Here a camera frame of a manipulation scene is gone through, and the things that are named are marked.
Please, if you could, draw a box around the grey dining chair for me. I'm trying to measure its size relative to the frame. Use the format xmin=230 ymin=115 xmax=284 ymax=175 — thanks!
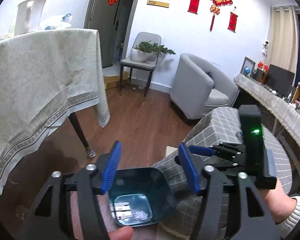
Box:
xmin=120 ymin=32 xmax=161 ymax=98

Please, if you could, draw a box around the grey door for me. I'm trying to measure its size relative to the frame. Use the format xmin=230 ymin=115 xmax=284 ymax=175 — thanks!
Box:
xmin=84 ymin=0 xmax=134 ymax=68

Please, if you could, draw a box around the dark wooden table leg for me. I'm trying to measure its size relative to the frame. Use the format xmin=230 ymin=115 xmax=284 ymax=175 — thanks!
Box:
xmin=68 ymin=112 xmax=96 ymax=158

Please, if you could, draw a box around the white box in bin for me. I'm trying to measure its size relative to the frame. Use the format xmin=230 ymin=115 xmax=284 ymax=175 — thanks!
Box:
xmin=113 ymin=202 xmax=133 ymax=220

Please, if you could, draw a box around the lace desk cloth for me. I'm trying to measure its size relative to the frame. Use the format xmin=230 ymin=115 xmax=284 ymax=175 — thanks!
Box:
xmin=234 ymin=74 xmax=300 ymax=147

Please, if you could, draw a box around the white security camera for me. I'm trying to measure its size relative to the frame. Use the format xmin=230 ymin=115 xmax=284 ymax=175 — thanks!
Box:
xmin=262 ymin=40 xmax=269 ymax=56

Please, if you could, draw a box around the crumpled paper in bin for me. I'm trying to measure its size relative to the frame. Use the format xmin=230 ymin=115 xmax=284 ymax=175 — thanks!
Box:
xmin=133 ymin=211 xmax=148 ymax=221

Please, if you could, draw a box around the teal trash bin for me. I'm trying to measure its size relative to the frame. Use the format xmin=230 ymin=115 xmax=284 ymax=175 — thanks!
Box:
xmin=108 ymin=167 xmax=177 ymax=227

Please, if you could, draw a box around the black monitor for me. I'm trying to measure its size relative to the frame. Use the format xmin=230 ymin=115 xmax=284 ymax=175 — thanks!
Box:
xmin=264 ymin=64 xmax=295 ymax=96

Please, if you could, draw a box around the cardboard box on floor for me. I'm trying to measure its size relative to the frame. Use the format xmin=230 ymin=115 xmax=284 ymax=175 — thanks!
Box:
xmin=103 ymin=71 xmax=129 ymax=89

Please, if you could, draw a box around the right red hanging scroll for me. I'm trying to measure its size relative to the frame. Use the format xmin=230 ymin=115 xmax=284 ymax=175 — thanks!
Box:
xmin=228 ymin=7 xmax=238 ymax=33

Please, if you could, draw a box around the right hand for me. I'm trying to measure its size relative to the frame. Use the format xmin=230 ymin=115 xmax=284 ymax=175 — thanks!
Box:
xmin=258 ymin=179 xmax=297 ymax=224

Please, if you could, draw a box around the white sleeve cuff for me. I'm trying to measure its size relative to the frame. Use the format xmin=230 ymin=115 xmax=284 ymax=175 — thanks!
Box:
xmin=277 ymin=196 xmax=300 ymax=239

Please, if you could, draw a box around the potted green plant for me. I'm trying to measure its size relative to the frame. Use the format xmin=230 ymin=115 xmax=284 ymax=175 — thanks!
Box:
xmin=130 ymin=41 xmax=175 ymax=63

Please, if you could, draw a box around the left red hanging scroll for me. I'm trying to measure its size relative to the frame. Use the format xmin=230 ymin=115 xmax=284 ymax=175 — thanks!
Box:
xmin=188 ymin=0 xmax=200 ymax=14

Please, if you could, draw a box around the beige curtain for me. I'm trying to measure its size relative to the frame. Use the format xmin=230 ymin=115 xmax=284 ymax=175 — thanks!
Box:
xmin=266 ymin=5 xmax=299 ymax=74

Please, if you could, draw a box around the left hand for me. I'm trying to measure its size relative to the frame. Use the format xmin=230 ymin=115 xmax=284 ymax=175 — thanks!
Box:
xmin=108 ymin=226 xmax=133 ymax=240

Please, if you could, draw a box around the framed picture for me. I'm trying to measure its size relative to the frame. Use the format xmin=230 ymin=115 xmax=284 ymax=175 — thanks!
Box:
xmin=240 ymin=57 xmax=255 ymax=77

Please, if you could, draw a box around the white electric kettle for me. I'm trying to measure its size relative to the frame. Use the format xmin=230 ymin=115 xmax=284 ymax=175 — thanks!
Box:
xmin=14 ymin=0 xmax=46 ymax=36

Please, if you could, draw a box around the red hanging scroll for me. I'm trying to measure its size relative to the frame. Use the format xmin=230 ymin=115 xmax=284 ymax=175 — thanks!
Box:
xmin=188 ymin=0 xmax=200 ymax=14
xmin=228 ymin=7 xmax=238 ymax=33

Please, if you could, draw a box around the grey armchair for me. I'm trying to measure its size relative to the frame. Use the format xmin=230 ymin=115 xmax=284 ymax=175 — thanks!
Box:
xmin=170 ymin=53 xmax=239 ymax=120

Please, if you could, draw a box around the small blue globe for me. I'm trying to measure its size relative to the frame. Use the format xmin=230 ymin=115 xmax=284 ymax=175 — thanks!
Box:
xmin=243 ymin=66 xmax=251 ymax=76

